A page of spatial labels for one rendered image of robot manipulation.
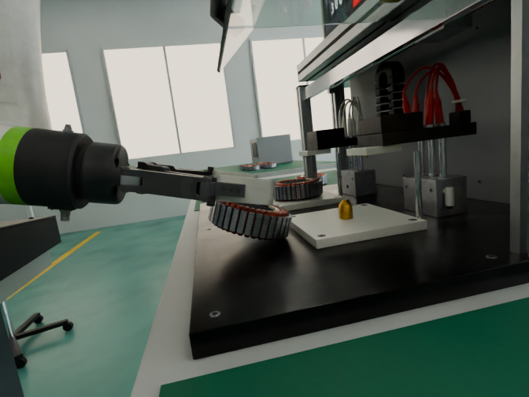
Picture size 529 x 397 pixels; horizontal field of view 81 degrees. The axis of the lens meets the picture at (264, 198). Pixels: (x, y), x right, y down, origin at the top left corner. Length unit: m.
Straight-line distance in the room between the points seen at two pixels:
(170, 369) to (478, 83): 0.57
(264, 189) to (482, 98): 0.39
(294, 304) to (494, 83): 0.46
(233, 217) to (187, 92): 4.89
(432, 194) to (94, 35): 5.40
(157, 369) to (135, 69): 5.21
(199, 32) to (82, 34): 1.66
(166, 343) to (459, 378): 0.21
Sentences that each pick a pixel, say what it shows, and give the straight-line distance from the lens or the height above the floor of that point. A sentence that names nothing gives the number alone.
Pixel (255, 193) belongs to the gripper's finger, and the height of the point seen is 0.85.
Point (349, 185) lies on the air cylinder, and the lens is 0.73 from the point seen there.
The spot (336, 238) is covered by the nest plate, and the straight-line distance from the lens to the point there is 0.39.
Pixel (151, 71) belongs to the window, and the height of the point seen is 2.26.
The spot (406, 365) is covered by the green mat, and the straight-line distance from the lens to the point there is 0.24.
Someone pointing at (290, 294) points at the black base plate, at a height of 0.77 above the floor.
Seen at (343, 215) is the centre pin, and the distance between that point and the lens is 0.46.
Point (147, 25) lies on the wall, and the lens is 5.54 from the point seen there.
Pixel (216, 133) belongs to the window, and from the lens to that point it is 5.15.
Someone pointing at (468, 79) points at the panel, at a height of 0.97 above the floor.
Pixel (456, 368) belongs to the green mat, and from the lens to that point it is 0.24.
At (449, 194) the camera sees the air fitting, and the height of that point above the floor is 0.80.
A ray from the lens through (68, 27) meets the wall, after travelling 5.76.
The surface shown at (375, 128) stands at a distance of 0.46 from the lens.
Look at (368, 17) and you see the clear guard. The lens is 0.53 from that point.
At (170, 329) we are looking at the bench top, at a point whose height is 0.75.
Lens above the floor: 0.89
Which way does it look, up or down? 9 degrees down
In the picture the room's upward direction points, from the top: 7 degrees counter-clockwise
